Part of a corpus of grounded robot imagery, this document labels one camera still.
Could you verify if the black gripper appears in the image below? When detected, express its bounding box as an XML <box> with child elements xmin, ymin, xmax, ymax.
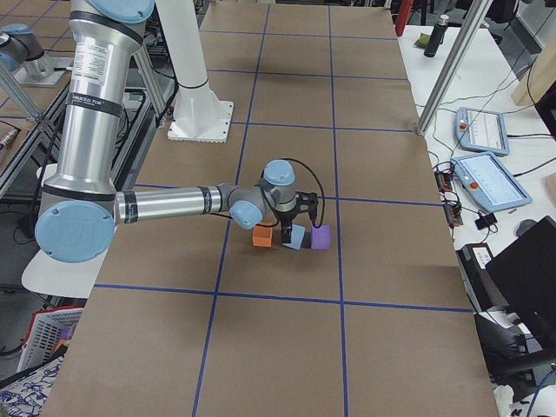
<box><xmin>275</xmin><ymin>208</ymin><xmax>298</xmax><ymax>244</ymax></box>

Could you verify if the light blue foam block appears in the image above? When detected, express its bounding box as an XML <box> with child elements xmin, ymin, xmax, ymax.
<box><xmin>283</xmin><ymin>224</ymin><xmax>306</xmax><ymax>250</ymax></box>

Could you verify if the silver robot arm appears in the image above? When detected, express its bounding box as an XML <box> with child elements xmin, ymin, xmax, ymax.
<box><xmin>35</xmin><ymin>1</ymin><xmax>301</xmax><ymax>263</ymax></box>

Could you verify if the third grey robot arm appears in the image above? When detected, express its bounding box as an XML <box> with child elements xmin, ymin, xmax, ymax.
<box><xmin>1</xmin><ymin>23</ymin><xmax>73</xmax><ymax>87</ymax></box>

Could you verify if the orange foam block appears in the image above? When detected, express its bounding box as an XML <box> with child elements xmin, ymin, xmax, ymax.
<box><xmin>252</xmin><ymin>222</ymin><xmax>274</xmax><ymax>248</ymax></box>

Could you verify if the purple foam block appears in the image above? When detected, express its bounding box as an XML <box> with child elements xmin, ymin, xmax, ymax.
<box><xmin>310</xmin><ymin>224</ymin><xmax>331</xmax><ymax>250</ymax></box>

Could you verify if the black power adapter box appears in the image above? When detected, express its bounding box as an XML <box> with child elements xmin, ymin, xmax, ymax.
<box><xmin>456</xmin><ymin>243</ymin><xmax>493</xmax><ymax>308</ymax></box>

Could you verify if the near teach pendant tablet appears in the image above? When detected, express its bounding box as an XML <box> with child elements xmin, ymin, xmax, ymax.
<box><xmin>451</xmin><ymin>151</ymin><xmax>533</xmax><ymax>213</ymax></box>

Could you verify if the teach pendant tablet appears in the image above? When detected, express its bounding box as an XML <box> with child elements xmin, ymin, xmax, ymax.
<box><xmin>451</xmin><ymin>151</ymin><xmax>533</xmax><ymax>213</ymax></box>
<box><xmin>454</xmin><ymin>107</ymin><xmax>510</xmax><ymax>156</ymax></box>

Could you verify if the far teach pendant tablet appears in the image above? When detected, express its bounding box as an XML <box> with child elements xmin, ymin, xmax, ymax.
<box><xmin>454</xmin><ymin>107</ymin><xmax>510</xmax><ymax>156</ymax></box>

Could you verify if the green cloth pouch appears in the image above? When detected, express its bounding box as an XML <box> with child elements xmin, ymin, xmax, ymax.
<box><xmin>414</xmin><ymin>33</ymin><xmax>430</xmax><ymax>49</ymax></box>

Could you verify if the black water bottle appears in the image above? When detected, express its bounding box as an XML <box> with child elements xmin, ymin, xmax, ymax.
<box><xmin>424</xmin><ymin>14</ymin><xmax>450</xmax><ymax>57</ymax></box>

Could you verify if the black laptop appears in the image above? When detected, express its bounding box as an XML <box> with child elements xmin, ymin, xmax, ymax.
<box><xmin>486</xmin><ymin>215</ymin><xmax>555</xmax><ymax>346</ymax></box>

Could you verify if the white plastic basket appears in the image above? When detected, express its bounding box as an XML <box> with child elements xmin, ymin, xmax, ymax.
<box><xmin>17</xmin><ymin>307</ymin><xmax>83</xmax><ymax>372</ymax></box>

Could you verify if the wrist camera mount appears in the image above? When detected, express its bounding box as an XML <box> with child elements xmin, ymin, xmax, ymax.
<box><xmin>296</xmin><ymin>192</ymin><xmax>318</xmax><ymax>226</ymax></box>

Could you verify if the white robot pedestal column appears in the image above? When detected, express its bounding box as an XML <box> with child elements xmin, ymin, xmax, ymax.
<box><xmin>156</xmin><ymin>0</ymin><xmax>234</xmax><ymax>143</ymax></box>

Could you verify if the aluminium frame post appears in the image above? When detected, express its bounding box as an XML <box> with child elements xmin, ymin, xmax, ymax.
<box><xmin>415</xmin><ymin>0</ymin><xmax>493</xmax><ymax>136</ymax></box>

